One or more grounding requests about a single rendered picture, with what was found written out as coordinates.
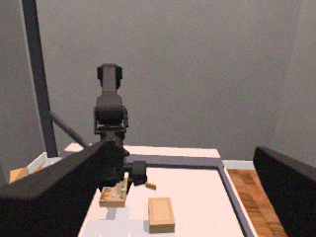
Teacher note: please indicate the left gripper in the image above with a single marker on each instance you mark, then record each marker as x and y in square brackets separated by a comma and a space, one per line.
[138, 173]

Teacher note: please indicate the wooden ball-in-hole puzzle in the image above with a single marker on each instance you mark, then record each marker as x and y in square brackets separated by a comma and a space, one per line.
[114, 197]

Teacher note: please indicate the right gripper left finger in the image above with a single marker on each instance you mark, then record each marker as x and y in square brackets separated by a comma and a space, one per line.
[53, 201]

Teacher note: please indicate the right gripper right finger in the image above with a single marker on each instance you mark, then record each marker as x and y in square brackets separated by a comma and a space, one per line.
[290, 186]

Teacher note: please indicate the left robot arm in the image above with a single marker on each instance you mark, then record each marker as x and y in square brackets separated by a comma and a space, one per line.
[109, 112]

